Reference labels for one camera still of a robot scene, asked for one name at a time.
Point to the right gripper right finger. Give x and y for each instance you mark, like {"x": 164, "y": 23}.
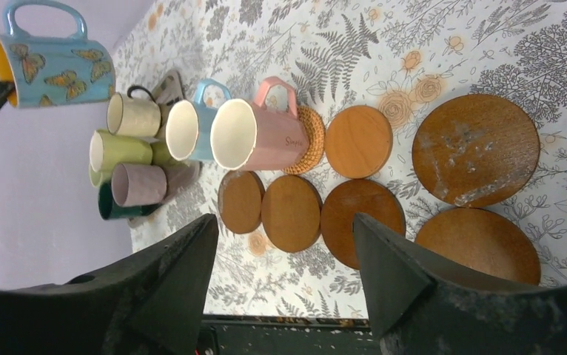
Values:
{"x": 421, "y": 303}

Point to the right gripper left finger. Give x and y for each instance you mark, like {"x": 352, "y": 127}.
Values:
{"x": 151, "y": 302}

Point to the blue mug orange inside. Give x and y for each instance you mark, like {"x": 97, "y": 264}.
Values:
{"x": 53, "y": 71}

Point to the dark green mug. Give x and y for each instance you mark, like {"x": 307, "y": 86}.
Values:
{"x": 110, "y": 210}

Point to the glossy brown coaster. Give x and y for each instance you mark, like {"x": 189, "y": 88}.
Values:
{"x": 240, "y": 196}

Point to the dark scuffed brown coaster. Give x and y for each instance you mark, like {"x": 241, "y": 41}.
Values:
{"x": 475, "y": 150}

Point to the light cork coaster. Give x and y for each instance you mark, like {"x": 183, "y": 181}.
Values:
{"x": 359, "y": 141}

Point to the pink mug white inside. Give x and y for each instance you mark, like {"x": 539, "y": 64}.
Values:
{"x": 247, "y": 135}

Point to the woven rattan coaster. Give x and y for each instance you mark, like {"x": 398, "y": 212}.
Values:
{"x": 315, "y": 131}

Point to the mauve purple mug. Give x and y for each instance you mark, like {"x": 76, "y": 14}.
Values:
{"x": 138, "y": 184}

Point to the yellow-green mug white inside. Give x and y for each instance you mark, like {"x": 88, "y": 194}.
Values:
{"x": 108, "y": 150}

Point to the light green mug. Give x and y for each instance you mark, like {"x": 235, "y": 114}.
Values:
{"x": 98, "y": 178}

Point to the beige mug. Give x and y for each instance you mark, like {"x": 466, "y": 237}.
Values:
{"x": 135, "y": 113}

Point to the floral patterned table mat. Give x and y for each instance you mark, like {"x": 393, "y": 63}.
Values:
{"x": 402, "y": 57}

